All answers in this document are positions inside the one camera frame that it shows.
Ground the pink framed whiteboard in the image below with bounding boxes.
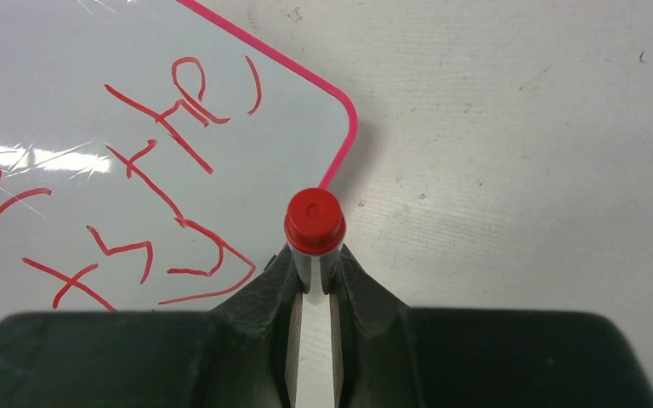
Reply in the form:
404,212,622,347
0,1,358,320

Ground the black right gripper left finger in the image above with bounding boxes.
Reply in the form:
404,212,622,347
0,248,302,407

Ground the red whiteboard marker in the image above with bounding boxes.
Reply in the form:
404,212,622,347
283,187,348,408

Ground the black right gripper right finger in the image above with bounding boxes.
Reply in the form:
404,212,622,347
329,248,653,407

